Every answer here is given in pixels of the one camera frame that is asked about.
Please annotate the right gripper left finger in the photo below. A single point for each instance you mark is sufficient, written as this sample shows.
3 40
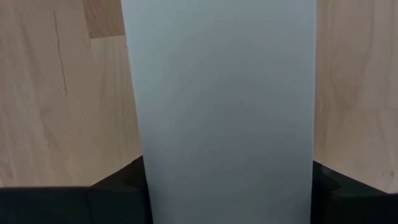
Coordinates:
62 205

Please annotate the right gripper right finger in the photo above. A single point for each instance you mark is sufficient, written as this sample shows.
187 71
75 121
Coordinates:
357 208

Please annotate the white raceway cover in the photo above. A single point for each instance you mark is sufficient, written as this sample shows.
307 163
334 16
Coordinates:
217 109

